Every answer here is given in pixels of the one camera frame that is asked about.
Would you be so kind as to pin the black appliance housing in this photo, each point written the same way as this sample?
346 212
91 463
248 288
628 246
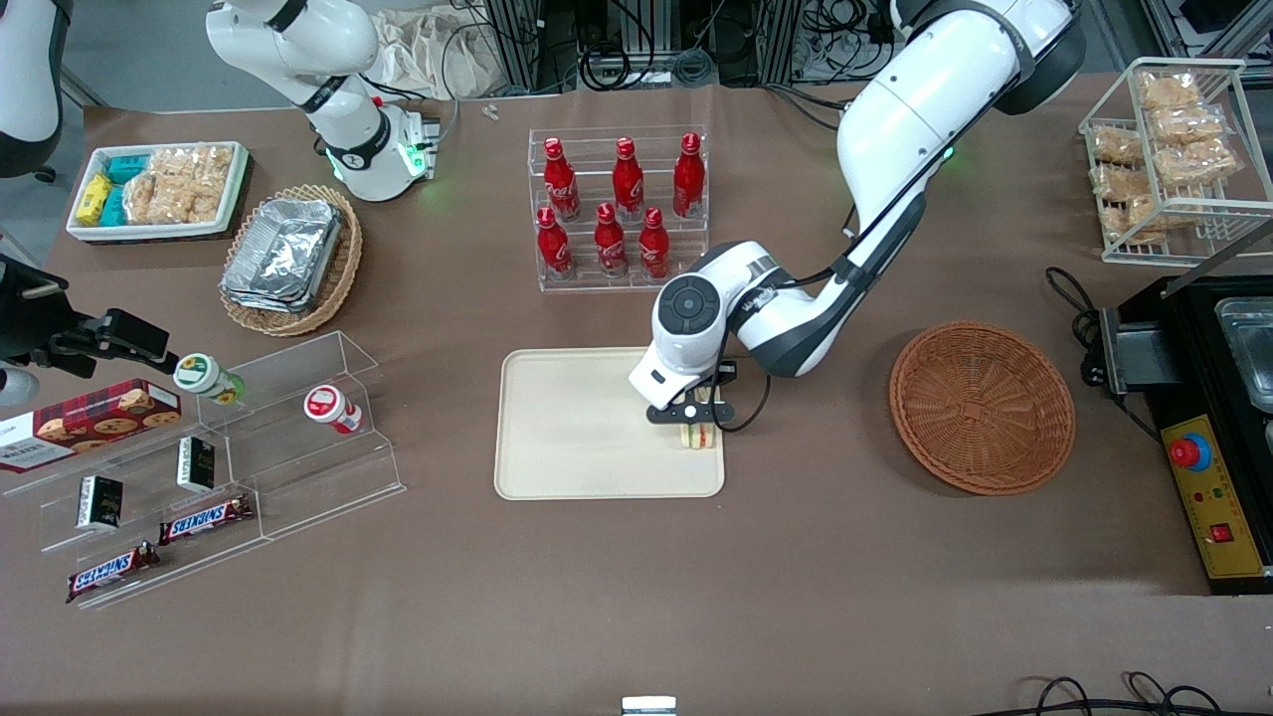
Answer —
1183 348

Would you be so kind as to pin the aluminium frame post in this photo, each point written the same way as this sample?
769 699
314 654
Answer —
522 40

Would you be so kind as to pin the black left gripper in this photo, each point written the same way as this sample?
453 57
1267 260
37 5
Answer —
723 375

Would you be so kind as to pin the yellow snack box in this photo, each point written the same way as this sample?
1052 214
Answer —
93 199

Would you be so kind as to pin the brown round wicker basket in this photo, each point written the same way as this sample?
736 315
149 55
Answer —
980 408

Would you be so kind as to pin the clear acrylic bottle rack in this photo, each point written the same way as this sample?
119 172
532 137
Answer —
597 283

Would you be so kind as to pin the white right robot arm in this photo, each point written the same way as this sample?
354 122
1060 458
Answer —
350 149

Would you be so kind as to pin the light oval wicker basket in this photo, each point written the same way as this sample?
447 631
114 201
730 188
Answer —
343 268

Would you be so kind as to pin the bagged rice cracker pack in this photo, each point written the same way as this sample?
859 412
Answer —
174 199
194 161

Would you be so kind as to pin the red tartan cookie box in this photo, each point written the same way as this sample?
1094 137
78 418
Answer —
90 423

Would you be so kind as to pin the beige plastic tray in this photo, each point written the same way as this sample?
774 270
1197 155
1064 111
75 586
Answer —
577 428

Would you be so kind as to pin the white rectangular plastic bin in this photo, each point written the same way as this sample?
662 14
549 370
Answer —
149 234

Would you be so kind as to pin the yellow control panel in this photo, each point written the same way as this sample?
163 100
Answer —
1218 507

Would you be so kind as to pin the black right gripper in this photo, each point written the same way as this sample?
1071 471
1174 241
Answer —
25 320

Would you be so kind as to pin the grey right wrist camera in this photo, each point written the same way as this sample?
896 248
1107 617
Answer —
14 388

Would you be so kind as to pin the green cap yogurt bottle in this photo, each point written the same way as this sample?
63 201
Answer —
202 376

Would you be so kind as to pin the clear acrylic stepped shelf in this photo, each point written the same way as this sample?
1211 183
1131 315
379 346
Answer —
298 467

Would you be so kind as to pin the small black box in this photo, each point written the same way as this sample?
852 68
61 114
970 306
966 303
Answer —
99 502
196 464

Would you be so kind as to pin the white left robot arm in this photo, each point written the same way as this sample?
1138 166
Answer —
895 109

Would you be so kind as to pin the red emergency stop button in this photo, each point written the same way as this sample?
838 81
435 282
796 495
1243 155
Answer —
1189 451

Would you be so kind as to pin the teal snack box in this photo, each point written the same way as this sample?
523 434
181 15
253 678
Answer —
114 206
127 167

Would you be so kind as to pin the triangle sandwich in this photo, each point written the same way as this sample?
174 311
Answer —
699 438

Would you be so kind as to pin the red cola bottle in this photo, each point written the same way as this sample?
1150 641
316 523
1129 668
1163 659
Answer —
611 244
653 249
627 184
553 249
688 179
561 184

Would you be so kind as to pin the Snickers bar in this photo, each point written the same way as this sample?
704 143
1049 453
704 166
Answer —
204 519
109 572

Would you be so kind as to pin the bagged fried snack pack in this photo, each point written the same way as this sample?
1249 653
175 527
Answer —
1198 161
1124 182
1139 219
1188 124
1116 146
1169 89

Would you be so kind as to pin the steel pan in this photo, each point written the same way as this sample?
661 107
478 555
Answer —
1251 348

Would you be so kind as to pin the stacked aluminium foil containers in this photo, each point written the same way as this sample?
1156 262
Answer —
283 254

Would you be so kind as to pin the beige cloth bag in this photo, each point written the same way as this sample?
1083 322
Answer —
438 50

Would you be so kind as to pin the red cap yogurt bottle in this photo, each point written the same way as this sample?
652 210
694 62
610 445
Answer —
331 408

